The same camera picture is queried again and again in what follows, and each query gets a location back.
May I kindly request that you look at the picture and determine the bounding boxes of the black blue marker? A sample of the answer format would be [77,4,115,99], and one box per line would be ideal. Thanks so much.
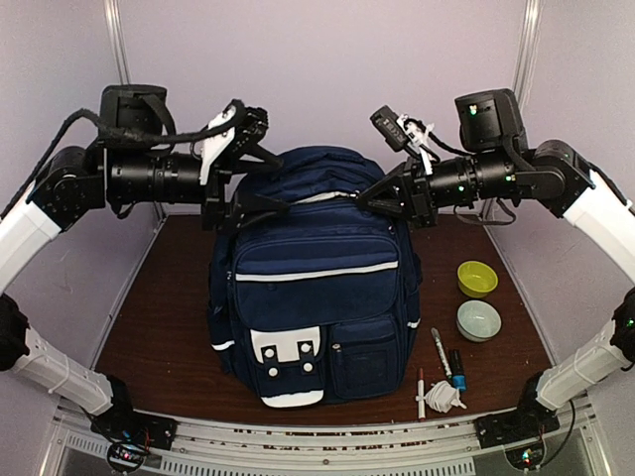
[449,349,467,393]

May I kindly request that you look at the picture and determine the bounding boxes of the aluminium front rail frame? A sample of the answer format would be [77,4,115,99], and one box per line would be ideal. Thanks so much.
[47,391,611,476]

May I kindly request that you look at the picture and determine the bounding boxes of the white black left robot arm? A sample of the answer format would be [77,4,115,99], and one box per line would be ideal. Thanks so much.
[1,84,284,440]

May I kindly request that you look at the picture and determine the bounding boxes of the right aluminium corner post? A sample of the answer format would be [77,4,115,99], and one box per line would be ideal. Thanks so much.
[512,0,544,111]

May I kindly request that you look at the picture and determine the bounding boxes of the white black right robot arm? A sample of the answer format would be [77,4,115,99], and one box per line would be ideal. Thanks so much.
[356,88,634,438]

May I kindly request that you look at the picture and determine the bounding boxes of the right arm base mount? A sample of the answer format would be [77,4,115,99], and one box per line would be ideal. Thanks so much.
[474,373,576,473]

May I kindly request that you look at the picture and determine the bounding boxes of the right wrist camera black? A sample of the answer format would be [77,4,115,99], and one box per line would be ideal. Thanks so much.
[370,105,441,176]

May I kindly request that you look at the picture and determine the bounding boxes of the yellow green bowl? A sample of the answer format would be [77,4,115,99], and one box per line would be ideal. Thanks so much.
[456,261,499,298]

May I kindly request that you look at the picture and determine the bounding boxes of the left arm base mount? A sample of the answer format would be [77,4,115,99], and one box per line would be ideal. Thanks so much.
[85,376,178,475]

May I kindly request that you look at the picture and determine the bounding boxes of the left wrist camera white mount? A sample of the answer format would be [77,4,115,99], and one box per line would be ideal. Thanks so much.
[196,99,272,183]

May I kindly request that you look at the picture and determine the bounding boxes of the white red-capped pen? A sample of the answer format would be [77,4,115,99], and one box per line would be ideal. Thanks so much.
[415,367,426,422]

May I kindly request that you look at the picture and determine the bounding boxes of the navy blue student backpack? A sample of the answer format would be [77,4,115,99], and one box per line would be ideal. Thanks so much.
[207,146,422,409]

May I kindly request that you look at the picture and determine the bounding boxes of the pale blue ceramic bowl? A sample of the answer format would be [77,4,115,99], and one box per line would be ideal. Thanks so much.
[456,299,502,343]

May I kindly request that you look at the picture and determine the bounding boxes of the grey marker pen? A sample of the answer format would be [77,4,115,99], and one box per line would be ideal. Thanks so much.
[431,327,452,381]

